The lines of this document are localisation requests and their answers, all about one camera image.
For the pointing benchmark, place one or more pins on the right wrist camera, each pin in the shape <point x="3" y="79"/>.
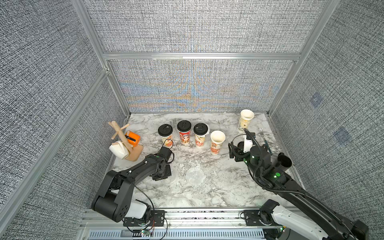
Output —
<point x="248" y="142"/>

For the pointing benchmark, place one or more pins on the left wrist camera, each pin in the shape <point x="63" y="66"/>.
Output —
<point x="167" y="154"/>

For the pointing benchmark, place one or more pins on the red patterned paper cup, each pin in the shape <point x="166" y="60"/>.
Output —
<point x="185" y="137"/>

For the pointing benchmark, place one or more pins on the wooden mug tree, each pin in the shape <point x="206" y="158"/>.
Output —
<point x="135" y="152"/>

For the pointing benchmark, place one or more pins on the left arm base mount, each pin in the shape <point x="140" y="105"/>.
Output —
<point x="152" y="218"/>

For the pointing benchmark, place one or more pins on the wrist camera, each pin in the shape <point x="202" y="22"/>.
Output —
<point x="167" y="154"/>
<point x="248" y="142"/>

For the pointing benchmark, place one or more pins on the green handled fork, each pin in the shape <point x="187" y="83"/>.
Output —
<point x="261" y="133"/>

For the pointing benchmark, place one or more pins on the white mug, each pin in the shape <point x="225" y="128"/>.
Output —
<point x="119" y="150"/>

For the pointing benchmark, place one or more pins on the black cup lid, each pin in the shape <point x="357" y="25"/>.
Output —
<point x="165" y="130"/>
<point x="201" y="129"/>
<point x="184" y="126"/>

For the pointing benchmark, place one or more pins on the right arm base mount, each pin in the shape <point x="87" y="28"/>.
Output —
<point x="251" y="217"/>

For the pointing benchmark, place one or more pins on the orange mug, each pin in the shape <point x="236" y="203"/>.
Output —
<point x="133" y="138"/>

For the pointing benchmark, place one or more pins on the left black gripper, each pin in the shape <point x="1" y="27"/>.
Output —
<point x="163" y="171"/>

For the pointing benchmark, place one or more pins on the yellow patterned paper cup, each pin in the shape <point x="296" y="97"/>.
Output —
<point x="167" y="141"/>

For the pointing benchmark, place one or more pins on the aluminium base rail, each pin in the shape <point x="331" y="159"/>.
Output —
<point x="188" y="224"/>

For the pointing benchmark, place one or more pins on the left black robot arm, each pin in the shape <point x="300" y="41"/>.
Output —
<point x="114" y="197"/>

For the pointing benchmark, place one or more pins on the black mug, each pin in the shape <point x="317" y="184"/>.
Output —
<point x="283" y="162"/>

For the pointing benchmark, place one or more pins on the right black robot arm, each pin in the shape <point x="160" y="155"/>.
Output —
<point x="319" y="222"/>

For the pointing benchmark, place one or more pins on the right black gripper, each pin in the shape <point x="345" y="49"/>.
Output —
<point x="236" y="153"/>

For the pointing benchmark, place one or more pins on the red flower paper cup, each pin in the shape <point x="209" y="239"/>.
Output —
<point x="217" y="140"/>

